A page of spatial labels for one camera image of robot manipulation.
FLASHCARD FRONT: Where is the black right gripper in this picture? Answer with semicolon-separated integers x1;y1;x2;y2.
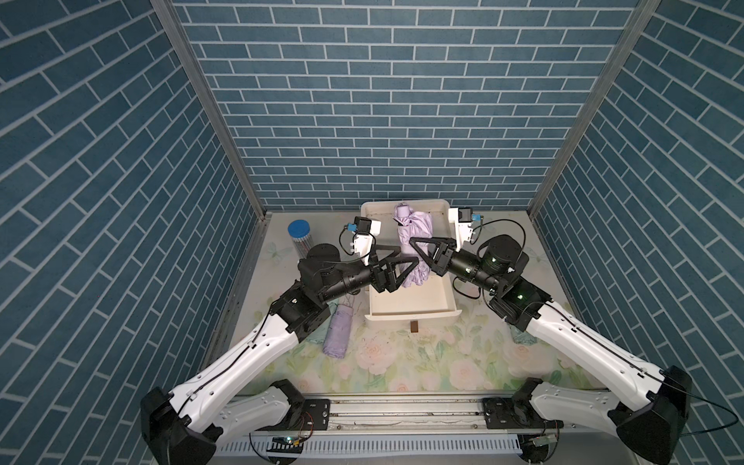
411;238;501;298

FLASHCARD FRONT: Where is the white pull-out drawer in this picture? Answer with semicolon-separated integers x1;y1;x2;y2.
365;271;462;323

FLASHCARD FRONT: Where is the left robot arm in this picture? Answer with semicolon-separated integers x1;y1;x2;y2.
141;243;420;464

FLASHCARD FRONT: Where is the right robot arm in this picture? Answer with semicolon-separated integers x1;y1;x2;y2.
409;234;692;464

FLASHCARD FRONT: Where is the white plastic drawer cabinet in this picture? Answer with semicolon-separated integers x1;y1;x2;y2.
358;198;463;322

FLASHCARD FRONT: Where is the mint green folded umbrella left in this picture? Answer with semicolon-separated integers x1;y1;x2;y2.
306;302;337;345

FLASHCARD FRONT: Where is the mint green folded umbrella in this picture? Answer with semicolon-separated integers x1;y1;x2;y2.
306;302;337;345
509;325;538;346

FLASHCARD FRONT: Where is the mint green folded umbrella right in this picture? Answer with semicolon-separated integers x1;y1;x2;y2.
509;325;538;346

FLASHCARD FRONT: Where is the blue-lid clear straw canister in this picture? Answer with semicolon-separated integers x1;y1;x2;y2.
288;219;314;259

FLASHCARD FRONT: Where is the floral table mat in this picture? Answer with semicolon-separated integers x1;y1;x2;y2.
237;278;588;396

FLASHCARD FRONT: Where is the green circuit board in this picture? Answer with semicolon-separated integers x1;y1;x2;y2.
267;436;304;455

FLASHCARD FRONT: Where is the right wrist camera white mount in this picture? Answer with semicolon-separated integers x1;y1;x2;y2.
448;207;484;251

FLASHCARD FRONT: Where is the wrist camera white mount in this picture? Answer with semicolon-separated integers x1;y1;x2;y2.
448;207;484;251
339;216;382;263

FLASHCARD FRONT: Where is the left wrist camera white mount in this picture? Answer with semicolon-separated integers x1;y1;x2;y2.
339;216;382;263

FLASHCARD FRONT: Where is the metal linear rail base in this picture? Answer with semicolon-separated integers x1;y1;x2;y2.
213;393;637;464

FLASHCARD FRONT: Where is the metal corner frame post right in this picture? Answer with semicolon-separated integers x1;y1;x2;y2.
527;0;661;223

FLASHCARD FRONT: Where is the metal corner frame post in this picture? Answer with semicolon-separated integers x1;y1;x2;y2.
527;0;661;223
151;0;267;222

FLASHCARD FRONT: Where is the metal corner frame post left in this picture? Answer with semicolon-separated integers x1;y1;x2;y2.
151;0;267;222

